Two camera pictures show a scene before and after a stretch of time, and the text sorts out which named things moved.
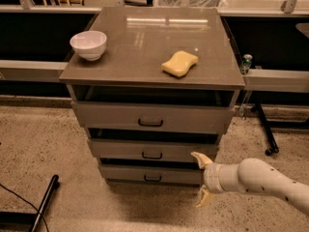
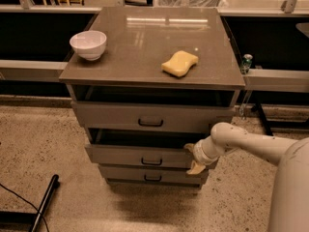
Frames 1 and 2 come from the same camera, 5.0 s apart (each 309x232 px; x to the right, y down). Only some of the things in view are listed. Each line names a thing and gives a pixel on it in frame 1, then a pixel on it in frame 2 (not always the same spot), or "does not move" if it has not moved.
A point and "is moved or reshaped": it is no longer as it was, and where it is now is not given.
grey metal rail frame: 255,79 does not move
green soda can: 246,63 does not move
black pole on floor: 53,184 does not move
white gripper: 210,177 → 200,155
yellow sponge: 180,63 does not move
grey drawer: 154,148 is moved or reshaped
